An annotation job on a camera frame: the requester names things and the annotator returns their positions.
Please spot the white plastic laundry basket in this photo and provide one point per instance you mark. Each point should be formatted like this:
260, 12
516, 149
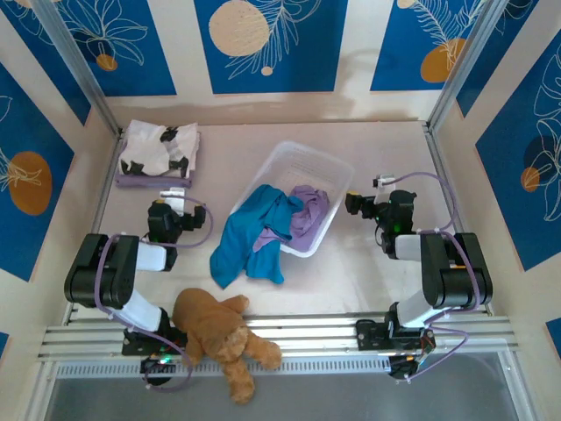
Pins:
307, 162

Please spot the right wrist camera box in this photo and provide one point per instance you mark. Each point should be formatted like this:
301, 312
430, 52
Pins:
388, 179

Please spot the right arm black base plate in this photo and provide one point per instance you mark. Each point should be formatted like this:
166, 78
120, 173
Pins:
370, 335

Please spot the lavender folded t-shirt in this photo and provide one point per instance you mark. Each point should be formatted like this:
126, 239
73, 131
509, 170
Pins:
149, 182

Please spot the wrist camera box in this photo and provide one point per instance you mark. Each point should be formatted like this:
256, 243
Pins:
173, 195
388, 179

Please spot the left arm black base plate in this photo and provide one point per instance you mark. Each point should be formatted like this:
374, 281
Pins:
136, 346

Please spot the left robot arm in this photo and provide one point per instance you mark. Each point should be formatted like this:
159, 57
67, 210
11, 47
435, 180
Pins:
114, 272

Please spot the teal t-shirt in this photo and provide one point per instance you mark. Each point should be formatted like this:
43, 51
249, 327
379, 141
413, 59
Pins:
241, 237

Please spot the brown teddy bear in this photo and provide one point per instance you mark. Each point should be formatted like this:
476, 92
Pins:
210, 320

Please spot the aluminium table side rail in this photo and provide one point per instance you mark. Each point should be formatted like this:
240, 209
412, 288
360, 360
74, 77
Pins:
436, 151
101, 206

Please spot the crumpled purple t-shirt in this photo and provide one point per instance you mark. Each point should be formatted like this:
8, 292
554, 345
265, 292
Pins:
307, 210

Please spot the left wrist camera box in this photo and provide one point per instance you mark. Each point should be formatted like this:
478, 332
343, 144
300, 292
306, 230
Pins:
173, 195

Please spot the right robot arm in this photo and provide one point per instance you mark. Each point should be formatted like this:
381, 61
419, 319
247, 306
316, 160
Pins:
456, 280

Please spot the aluminium corner post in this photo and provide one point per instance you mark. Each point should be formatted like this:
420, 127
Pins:
464, 57
74, 52

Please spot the white black-print folded t-shirt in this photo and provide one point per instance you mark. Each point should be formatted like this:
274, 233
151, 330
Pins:
144, 149

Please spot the aluminium rail frame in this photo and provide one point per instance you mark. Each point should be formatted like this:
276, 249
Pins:
307, 333

